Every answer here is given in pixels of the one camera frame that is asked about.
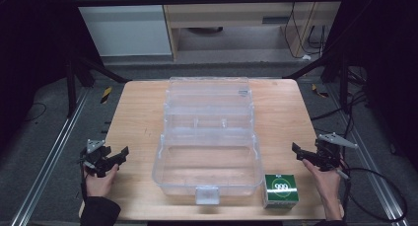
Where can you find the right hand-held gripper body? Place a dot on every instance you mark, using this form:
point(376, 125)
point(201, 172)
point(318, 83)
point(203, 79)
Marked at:
point(330, 152)

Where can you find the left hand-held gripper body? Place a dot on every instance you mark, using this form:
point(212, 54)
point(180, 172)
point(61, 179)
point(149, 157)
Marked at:
point(95, 157)

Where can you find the green cardboard box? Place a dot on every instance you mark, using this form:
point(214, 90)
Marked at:
point(281, 190)

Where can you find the clear plastic storage box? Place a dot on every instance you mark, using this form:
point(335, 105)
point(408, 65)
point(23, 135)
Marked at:
point(208, 143)

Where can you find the person's left hand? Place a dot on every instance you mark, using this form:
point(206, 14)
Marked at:
point(100, 184)

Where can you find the person's right hand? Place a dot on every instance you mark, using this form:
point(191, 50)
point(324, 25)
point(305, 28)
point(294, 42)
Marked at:
point(323, 183)

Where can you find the yellow black tape strip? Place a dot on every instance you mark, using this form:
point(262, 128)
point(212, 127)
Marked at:
point(106, 94)
point(318, 91)

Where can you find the black metal stand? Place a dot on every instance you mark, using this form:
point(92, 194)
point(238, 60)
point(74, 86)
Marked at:
point(332, 71)
point(82, 78)

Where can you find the white cabinet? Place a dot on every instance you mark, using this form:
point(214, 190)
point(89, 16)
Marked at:
point(125, 28)

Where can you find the light wooden desk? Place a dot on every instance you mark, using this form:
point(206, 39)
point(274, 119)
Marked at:
point(230, 18)

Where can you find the aluminium floor rail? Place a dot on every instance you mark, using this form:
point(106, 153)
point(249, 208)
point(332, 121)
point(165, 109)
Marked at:
point(371, 173)
point(49, 157)

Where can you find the black metal frame bar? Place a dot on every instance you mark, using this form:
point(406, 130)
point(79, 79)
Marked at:
point(197, 1)

